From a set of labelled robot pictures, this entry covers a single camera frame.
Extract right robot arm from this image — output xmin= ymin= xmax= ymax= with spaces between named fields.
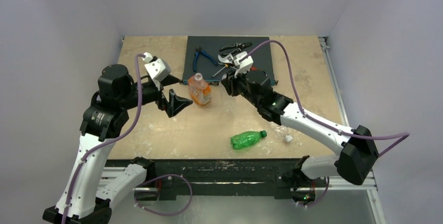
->
xmin=220 ymin=70 xmax=379 ymax=186

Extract green plastic bottle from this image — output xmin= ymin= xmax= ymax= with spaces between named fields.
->
xmin=230 ymin=130 xmax=267 ymax=150

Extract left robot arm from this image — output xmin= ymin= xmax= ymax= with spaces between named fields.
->
xmin=42 ymin=60 xmax=192 ymax=223

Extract blue handled pliers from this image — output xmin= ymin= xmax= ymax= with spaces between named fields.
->
xmin=192 ymin=46 xmax=218 ymax=73

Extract black handled snips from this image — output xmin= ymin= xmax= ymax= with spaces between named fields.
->
xmin=219 ymin=42 xmax=252 ymax=52

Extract aluminium frame rail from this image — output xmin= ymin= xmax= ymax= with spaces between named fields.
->
xmin=98 ymin=166 xmax=378 ymax=191

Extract purple cable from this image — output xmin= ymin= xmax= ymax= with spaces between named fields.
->
xmin=242 ymin=40 xmax=411 ymax=208
xmin=60 ymin=53 xmax=194 ymax=224

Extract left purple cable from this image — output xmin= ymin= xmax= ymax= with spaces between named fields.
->
xmin=60 ymin=53 xmax=194 ymax=224

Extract slim clear plastic bottle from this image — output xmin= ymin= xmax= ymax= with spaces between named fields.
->
xmin=275 ymin=125 xmax=294 ymax=143

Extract yellow black screwdriver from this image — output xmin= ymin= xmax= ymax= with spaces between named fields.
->
xmin=212 ymin=64 xmax=229 ymax=78

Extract black network switch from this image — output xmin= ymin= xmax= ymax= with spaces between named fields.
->
xmin=182 ymin=36 xmax=278 ymax=86

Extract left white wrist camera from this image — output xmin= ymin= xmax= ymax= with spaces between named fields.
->
xmin=142 ymin=52 xmax=171 ymax=91

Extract red handled adjustable wrench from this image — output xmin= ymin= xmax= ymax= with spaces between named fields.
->
xmin=218 ymin=51 xmax=246 ymax=67

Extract orange label plastic bottle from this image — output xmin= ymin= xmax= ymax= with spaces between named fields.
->
xmin=188 ymin=73 xmax=212 ymax=107

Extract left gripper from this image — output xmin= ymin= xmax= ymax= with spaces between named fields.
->
xmin=119 ymin=73 xmax=192 ymax=116

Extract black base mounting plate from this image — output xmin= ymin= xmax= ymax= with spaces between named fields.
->
xmin=103 ymin=159 xmax=328 ymax=203

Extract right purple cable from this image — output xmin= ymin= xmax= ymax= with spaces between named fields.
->
xmin=242 ymin=40 xmax=411 ymax=208

